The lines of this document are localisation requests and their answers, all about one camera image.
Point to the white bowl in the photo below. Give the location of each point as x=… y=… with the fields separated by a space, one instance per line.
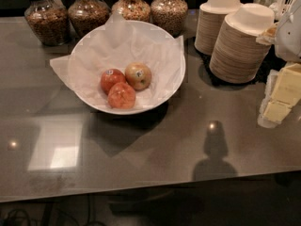
x=94 y=88

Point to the white paper liner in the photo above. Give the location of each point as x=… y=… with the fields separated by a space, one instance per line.
x=103 y=51

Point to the red apple with sticker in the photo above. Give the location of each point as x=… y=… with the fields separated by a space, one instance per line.
x=111 y=77

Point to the front stack paper bowls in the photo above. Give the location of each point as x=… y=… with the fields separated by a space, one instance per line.
x=237 y=56

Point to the glass jar brown cereal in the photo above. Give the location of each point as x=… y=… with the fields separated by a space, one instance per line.
x=86 y=15

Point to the glass jar mixed cereal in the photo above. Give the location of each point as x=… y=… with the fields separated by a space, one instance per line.
x=137 y=10

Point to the glass jar light cereal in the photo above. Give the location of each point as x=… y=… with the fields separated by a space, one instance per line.
x=169 y=15

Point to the red apple front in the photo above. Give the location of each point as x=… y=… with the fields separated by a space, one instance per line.
x=122 y=96

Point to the rear stack paper bowls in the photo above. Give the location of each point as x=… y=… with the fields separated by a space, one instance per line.
x=210 y=18

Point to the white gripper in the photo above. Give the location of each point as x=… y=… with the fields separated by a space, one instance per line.
x=290 y=40

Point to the white stirrer sticks bundle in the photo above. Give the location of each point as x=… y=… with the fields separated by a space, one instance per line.
x=290 y=0

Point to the black mat under bowls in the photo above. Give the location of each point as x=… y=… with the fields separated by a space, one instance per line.
x=271 y=62

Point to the yellow-green apple with sticker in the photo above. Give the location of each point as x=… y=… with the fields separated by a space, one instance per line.
x=138 y=75

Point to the glass jar dark cereal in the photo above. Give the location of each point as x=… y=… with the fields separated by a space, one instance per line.
x=49 y=21

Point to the stack paper bowls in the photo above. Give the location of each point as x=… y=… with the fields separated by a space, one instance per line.
x=237 y=56
x=210 y=18

